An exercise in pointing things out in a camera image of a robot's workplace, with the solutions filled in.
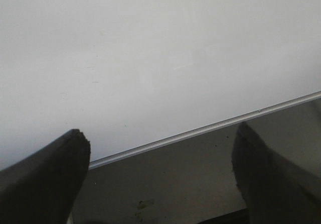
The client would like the grey whiteboard marker tray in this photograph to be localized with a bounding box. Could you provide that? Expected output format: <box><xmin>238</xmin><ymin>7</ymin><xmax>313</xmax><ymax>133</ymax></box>
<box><xmin>72</xmin><ymin>99</ymin><xmax>320</xmax><ymax>223</ymax></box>

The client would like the white whiteboard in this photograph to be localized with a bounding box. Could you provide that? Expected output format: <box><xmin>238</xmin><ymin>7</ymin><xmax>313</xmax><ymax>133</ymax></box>
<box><xmin>1</xmin><ymin>0</ymin><xmax>320</xmax><ymax>169</ymax></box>

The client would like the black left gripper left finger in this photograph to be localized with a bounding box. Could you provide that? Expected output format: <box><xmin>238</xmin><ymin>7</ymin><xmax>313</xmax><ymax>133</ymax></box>
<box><xmin>1</xmin><ymin>129</ymin><xmax>91</xmax><ymax>223</ymax></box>

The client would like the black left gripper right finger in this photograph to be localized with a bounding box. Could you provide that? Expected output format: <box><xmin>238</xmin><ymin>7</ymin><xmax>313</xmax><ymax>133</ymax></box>
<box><xmin>232</xmin><ymin>122</ymin><xmax>320</xmax><ymax>223</ymax></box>

